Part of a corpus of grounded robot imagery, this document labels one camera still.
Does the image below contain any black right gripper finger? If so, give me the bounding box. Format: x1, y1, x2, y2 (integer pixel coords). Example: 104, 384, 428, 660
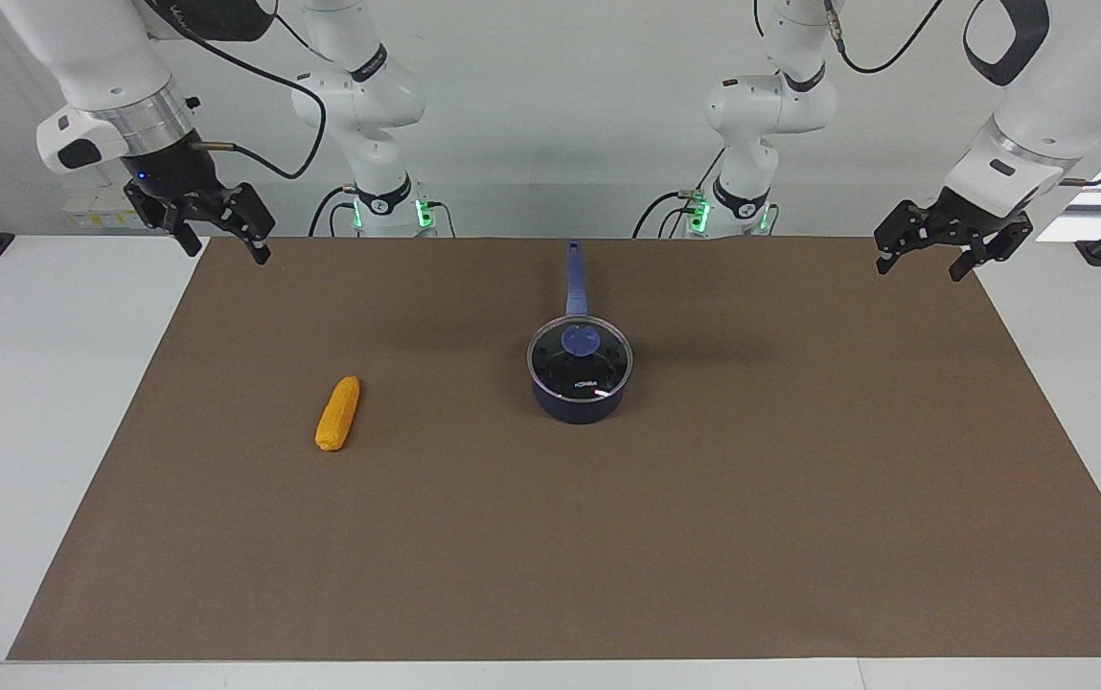
165, 215, 204, 259
232, 183, 276, 265

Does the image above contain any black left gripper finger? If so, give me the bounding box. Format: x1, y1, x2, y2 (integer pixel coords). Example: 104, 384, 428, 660
949, 229, 1007, 283
873, 200, 926, 277

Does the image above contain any yellow corn cob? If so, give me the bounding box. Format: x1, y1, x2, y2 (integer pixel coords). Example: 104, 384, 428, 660
315, 376, 361, 452

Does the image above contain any glass lid with blue knob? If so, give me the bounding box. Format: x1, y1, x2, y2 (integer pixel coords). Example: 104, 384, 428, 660
527, 314, 633, 400

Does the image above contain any dark blue saucepan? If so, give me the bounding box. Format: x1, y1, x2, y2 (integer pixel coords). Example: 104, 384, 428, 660
526, 240, 634, 426

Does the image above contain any brown table mat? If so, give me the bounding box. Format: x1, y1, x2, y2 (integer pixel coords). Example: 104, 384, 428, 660
7, 237, 1101, 662

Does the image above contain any black base power cable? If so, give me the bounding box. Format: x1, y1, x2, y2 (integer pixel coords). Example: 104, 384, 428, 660
309, 186, 359, 238
632, 191, 704, 239

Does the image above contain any white wall socket box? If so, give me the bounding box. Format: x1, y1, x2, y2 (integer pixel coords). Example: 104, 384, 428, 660
64, 189, 156, 232

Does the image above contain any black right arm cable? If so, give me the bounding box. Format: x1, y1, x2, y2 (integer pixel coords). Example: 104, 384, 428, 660
143, 0, 329, 181

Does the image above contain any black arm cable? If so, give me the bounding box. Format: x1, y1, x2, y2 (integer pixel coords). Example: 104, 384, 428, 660
823, 0, 946, 76
143, 0, 329, 181

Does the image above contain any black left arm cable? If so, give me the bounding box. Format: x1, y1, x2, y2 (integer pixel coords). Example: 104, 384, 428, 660
823, 0, 946, 76

